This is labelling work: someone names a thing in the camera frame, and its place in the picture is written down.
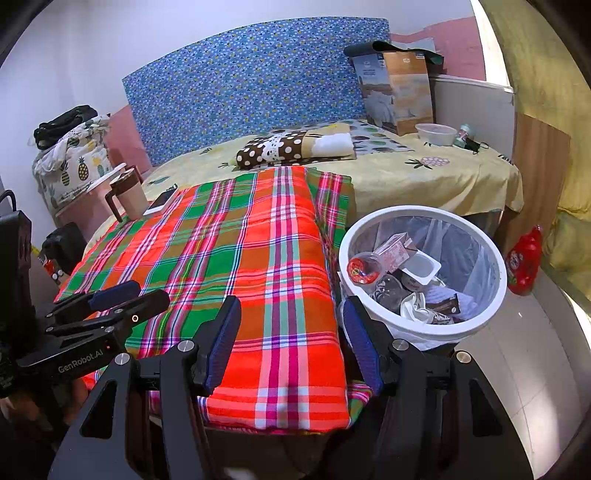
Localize blue floral headboard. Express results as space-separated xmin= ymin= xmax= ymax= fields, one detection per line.
xmin=121 ymin=17 xmax=392 ymax=167

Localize white trash bin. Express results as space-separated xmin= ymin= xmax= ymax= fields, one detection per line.
xmin=338 ymin=206 xmax=508 ymax=352

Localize yellow bed sheet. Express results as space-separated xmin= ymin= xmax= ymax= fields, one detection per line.
xmin=83 ymin=117 xmax=525 ymax=259

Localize plaid blanket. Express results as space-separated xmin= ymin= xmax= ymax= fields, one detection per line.
xmin=54 ymin=166 xmax=375 ymax=435

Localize black bag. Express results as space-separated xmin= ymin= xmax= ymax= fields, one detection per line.
xmin=33 ymin=105 xmax=99 ymax=149

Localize clear plastic bin liner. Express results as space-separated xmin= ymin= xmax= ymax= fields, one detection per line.
xmin=351 ymin=215 xmax=502 ymax=352

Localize white fluffy cloth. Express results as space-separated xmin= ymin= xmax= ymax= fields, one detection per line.
xmin=316 ymin=132 xmax=352 ymax=156

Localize pineapple print fabric bag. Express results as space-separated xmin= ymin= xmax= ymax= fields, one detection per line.
xmin=32 ymin=115 xmax=114 ymax=208

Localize brown snack wrapper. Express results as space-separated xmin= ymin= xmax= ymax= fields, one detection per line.
xmin=424 ymin=295 xmax=462 ymax=325

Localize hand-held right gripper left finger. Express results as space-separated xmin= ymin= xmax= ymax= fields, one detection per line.
xmin=46 ymin=295 xmax=243 ymax=480

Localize white smartphone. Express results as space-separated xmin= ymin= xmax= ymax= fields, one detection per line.
xmin=142 ymin=190 xmax=178 ymax=217

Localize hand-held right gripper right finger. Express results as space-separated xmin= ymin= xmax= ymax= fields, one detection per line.
xmin=342 ymin=295 xmax=536 ymax=480

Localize yellow curtain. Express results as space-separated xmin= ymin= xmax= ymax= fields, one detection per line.
xmin=480 ymin=0 xmax=591 ymax=287

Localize red detergent bottle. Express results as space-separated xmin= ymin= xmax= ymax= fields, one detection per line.
xmin=505 ymin=224 xmax=543 ymax=296

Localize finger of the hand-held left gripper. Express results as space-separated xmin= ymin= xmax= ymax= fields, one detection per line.
xmin=44 ymin=289 xmax=171 ymax=345
xmin=46 ymin=280 xmax=142 ymax=320

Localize beige mug brown lid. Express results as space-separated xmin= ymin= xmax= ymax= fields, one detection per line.
xmin=105 ymin=167 xmax=149 ymax=223

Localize clear plastic bowl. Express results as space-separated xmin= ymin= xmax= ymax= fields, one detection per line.
xmin=414 ymin=122 xmax=457 ymax=146

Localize dark bag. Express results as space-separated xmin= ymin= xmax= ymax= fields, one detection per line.
xmin=344 ymin=41 xmax=446 ymax=65

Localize brown polka dot pillow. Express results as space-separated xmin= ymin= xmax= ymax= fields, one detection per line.
xmin=235 ymin=122 xmax=357 ymax=168

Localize crushed clear plastic bottle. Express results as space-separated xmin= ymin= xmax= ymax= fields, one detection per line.
xmin=373 ymin=274 xmax=416 ymax=315

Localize red label plastic cup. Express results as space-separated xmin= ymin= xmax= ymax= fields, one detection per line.
xmin=346 ymin=252 xmax=384 ymax=284

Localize quilt packaging box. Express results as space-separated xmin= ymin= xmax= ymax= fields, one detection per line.
xmin=349 ymin=50 xmax=435 ymax=137

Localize wooden board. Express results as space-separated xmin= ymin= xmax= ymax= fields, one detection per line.
xmin=494 ymin=113 xmax=571 ymax=250

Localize white side panel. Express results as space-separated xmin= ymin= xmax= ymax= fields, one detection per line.
xmin=429 ymin=74 xmax=515 ymax=158

